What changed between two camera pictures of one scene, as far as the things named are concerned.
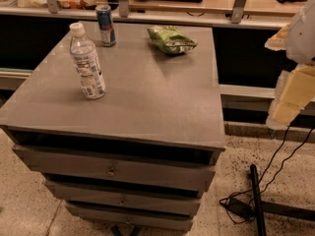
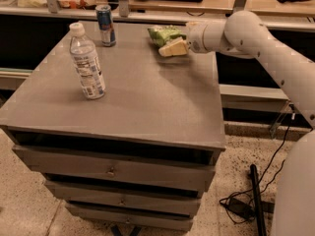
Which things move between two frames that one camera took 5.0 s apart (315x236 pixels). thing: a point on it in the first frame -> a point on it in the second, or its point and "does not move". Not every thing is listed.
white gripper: (302, 38) -> (198, 38)
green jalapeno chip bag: (170, 39) does not move
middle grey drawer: (128, 198) does not move
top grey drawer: (156, 168) does not move
